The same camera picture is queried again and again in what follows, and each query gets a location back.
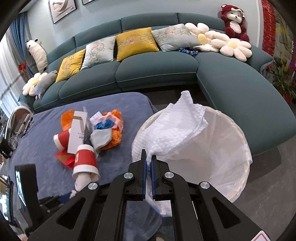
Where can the pink cloth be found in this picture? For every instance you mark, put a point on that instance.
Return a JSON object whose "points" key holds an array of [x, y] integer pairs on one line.
{"points": [[118, 123]]}

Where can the blue grey table cloth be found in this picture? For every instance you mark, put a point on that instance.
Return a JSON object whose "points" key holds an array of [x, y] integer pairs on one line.
{"points": [[37, 147]]}

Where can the blue wrapper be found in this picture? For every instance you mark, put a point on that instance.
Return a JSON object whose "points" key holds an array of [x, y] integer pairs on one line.
{"points": [[104, 125]]}

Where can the white flower pillow upper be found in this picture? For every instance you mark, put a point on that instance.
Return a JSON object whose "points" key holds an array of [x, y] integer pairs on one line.
{"points": [[205, 36]]}

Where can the light grey cushion left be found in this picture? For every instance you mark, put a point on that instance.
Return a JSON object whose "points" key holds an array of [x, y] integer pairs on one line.
{"points": [[98, 52]]}

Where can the dark green curved sofa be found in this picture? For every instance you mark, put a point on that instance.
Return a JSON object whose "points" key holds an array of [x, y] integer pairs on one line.
{"points": [[236, 88]]}

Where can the white flower pillow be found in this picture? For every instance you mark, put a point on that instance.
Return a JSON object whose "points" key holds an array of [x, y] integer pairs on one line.
{"points": [[241, 50], [205, 36]]}

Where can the red paper cup front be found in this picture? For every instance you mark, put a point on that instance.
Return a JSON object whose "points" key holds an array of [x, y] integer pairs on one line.
{"points": [[85, 169]]}

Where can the red paper cup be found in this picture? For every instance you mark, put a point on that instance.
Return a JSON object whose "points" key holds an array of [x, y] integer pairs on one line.
{"points": [[85, 169], [61, 140]]}

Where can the yellow cushion left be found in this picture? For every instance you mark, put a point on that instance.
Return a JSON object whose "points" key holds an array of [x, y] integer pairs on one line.
{"points": [[70, 65]]}

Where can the white paper towel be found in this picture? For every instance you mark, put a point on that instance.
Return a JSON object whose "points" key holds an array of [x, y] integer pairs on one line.
{"points": [[171, 136]]}

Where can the blue patterned cloth on sofa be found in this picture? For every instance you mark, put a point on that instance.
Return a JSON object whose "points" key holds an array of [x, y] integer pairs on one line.
{"points": [[187, 51]]}

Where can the red paper cup back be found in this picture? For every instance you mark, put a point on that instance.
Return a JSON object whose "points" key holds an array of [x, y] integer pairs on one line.
{"points": [[61, 140]]}

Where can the blue curtain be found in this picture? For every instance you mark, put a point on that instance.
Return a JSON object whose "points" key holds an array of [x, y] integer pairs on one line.
{"points": [[18, 33]]}

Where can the yellow cushion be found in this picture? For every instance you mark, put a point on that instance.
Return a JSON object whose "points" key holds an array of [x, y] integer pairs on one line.
{"points": [[70, 65], [135, 42]]}

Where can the light grey cushion right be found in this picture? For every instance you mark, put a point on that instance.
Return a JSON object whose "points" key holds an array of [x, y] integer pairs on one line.
{"points": [[174, 37]]}

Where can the white chair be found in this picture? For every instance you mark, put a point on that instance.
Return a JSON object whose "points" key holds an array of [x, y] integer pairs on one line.
{"points": [[14, 129]]}

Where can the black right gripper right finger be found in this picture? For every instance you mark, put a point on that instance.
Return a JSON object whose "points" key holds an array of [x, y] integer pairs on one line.
{"points": [[199, 211]]}

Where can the light grey cushion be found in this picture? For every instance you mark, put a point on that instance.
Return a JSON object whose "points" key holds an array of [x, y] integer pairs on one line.
{"points": [[98, 52], [174, 37]]}

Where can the white flower pillow lower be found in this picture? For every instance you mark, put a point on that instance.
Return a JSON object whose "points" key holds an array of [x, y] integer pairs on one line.
{"points": [[241, 50]]}

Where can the potted flower plant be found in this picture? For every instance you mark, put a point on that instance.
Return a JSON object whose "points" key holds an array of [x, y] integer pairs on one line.
{"points": [[283, 73]]}

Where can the orange plastic bag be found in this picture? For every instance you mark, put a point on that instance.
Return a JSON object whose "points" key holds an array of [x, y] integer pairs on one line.
{"points": [[107, 138]]}

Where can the framed wall picture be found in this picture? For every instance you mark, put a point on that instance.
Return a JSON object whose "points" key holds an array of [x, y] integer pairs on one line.
{"points": [[61, 8]]}

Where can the red envelope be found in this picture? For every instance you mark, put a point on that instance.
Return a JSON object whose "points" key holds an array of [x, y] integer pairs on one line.
{"points": [[66, 158]]}

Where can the yellow cushion centre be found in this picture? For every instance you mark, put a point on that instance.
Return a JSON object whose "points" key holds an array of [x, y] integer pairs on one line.
{"points": [[135, 42]]}

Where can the white cardboard box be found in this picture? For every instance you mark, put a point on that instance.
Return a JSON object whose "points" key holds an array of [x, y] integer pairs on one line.
{"points": [[78, 126]]}

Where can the red white plush monkey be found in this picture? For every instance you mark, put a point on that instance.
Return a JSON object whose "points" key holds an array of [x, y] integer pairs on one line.
{"points": [[233, 18]]}

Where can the grey plush mouse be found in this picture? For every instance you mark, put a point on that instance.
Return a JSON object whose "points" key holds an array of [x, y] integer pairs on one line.
{"points": [[45, 83]]}

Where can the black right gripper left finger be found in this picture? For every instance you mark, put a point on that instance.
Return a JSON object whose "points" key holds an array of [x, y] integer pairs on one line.
{"points": [[98, 211]]}

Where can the white plush animal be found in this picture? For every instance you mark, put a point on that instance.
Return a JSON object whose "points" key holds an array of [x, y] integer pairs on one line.
{"points": [[38, 53]]}

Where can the white lined trash bin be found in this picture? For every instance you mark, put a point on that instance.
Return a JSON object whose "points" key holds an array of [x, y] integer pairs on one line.
{"points": [[219, 155]]}

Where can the red wall decoration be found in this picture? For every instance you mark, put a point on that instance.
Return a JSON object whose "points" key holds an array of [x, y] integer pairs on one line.
{"points": [[269, 27]]}

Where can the white flower pillow left end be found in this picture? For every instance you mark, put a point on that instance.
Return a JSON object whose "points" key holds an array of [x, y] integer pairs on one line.
{"points": [[29, 87]]}

